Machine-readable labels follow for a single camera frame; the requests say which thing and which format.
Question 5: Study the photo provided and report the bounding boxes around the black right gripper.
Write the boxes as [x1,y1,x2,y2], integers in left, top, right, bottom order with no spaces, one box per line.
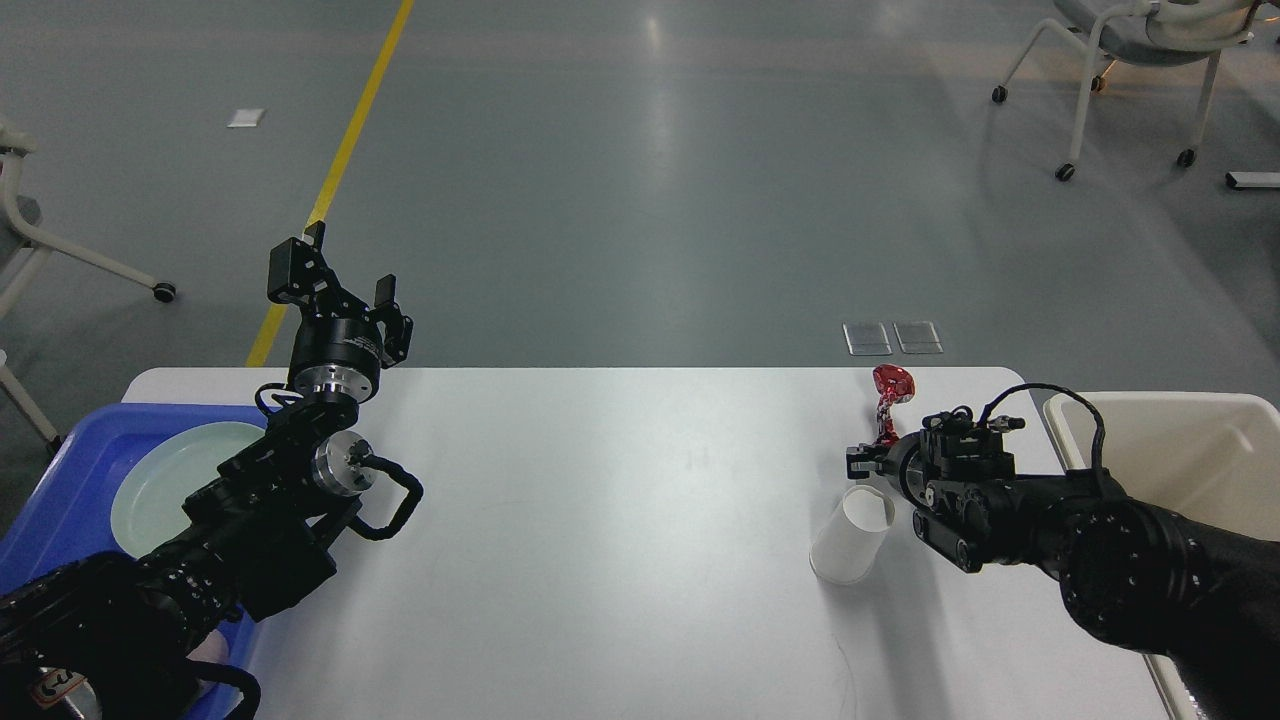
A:
[845,432,928,501]

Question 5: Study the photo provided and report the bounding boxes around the light green plate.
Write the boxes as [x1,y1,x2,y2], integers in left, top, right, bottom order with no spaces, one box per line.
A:
[109,421,265,559]

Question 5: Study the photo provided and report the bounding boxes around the beige plastic bin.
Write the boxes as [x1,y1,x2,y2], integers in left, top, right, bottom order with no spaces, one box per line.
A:
[1043,392,1280,720]

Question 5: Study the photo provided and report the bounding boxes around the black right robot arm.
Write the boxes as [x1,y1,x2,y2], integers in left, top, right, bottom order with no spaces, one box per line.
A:
[846,365,1279,719]

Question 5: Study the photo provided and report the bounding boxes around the grey office chair right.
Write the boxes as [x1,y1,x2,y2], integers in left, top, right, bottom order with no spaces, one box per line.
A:
[991,1,1261,183]

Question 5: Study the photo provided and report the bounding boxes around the blue plastic tray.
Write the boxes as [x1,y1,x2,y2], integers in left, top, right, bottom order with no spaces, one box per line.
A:
[3,404,264,719]

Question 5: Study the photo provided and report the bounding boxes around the white bar on floor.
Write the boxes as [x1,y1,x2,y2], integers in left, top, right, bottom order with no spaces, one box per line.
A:
[1225,170,1280,191]

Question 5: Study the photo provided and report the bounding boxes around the right floor outlet plate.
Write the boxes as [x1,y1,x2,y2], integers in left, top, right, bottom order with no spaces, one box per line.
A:
[893,322,945,355]

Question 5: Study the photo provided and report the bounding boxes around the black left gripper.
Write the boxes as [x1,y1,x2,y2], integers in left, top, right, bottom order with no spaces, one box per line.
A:
[266,222,413,404]

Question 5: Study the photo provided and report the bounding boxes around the left floor outlet plate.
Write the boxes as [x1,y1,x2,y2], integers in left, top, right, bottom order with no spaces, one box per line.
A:
[842,322,893,357]

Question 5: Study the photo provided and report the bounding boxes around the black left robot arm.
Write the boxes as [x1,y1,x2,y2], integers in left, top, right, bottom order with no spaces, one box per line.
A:
[3,220,424,719]

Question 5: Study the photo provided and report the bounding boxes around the small beige cup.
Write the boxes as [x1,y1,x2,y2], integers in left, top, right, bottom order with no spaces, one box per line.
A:
[809,486,896,585]

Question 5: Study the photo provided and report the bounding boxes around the floor outlet plate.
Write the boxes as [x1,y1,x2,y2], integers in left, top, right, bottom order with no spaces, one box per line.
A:
[893,322,945,355]
[842,322,893,357]

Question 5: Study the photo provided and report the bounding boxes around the crushed red can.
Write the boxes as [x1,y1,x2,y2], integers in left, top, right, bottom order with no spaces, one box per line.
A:
[872,363,916,447]

